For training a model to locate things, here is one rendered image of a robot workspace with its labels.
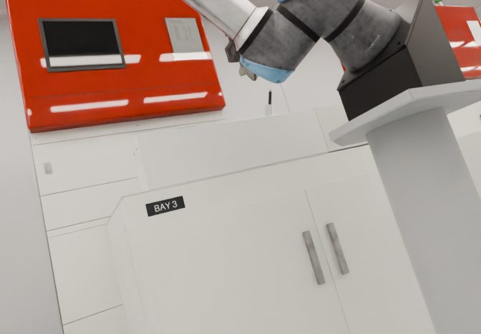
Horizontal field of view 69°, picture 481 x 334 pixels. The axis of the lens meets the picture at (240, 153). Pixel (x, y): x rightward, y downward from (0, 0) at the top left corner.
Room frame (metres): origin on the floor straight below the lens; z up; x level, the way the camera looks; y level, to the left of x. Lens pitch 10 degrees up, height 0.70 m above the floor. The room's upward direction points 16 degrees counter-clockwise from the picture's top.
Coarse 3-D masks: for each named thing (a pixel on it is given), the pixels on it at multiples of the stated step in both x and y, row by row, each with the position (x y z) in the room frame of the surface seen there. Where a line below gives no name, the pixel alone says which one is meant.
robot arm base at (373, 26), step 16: (368, 0) 0.68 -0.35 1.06; (352, 16) 0.66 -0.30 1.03; (368, 16) 0.66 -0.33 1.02; (384, 16) 0.67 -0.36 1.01; (400, 16) 0.69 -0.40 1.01; (336, 32) 0.69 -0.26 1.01; (352, 32) 0.68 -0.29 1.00; (368, 32) 0.67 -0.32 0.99; (384, 32) 0.67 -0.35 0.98; (336, 48) 0.72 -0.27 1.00; (352, 48) 0.70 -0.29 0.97; (368, 48) 0.68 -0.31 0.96; (352, 64) 0.73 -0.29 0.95
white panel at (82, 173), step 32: (96, 128) 1.35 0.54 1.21; (128, 128) 1.41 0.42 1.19; (160, 128) 1.47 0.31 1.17; (64, 160) 1.29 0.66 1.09; (96, 160) 1.34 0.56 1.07; (128, 160) 1.40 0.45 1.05; (64, 192) 1.28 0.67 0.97; (96, 192) 1.33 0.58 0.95; (128, 192) 1.38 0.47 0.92; (64, 224) 1.27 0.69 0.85; (96, 224) 1.32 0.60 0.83
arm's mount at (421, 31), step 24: (408, 0) 0.71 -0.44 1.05; (408, 24) 0.64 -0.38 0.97; (432, 24) 0.67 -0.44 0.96; (384, 48) 0.68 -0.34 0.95; (408, 48) 0.62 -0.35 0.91; (432, 48) 0.65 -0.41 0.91; (360, 72) 0.72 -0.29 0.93; (384, 72) 0.67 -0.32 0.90; (408, 72) 0.63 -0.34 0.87; (432, 72) 0.64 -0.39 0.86; (456, 72) 0.67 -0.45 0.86; (360, 96) 0.74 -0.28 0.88; (384, 96) 0.69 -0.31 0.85
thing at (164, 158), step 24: (240, 120) 0.94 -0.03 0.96; (264, 120) 0.97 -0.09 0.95; (288, 120) 1.01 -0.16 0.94; (312, 120) 1.05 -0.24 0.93; (144, 144) 0.81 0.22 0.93; (168, 144) 0.84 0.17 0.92; (192, 144) 0.87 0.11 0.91; (216, 144) 0.90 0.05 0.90; (240, 144) 0.93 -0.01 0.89; (264, 144) 0.96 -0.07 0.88; (288, 144) 1.00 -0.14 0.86; (312, 144) 1.03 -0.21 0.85; (144, 168) 0.81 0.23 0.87; (168, 168) 0.83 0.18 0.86; (192, 168) 0.86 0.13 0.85; (216, 168) 0.89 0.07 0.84; (240, 168) 0.92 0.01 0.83
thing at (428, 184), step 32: (416, 96) 0.53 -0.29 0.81; (448, 96) 0.58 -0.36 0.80; (480, 96) 0.68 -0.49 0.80; (352, 128) 0.66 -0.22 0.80; (384, 128) 0.69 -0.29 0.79; (416, 128) 0.66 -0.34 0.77; (448, 128) 0.68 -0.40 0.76; (384, 160) 0.72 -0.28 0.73; (416, 160) 0.67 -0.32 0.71; (448, 160) 0.66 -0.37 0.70; (416, 192) 0.68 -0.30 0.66; (448, 192) 0.66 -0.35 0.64; (416, 224) 0.70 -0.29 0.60; (448, 224) 0.67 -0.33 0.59; (480, 224) 0.67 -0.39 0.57; (416, 256) 0.72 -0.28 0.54; (448, 256) 0.67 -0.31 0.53; (480, 256) 0.66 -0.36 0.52; (448, 288) 0.69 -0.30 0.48; (480, 288) 0.66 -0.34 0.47; (448, 320) 0.70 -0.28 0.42; (480, 320) 0.67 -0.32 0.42
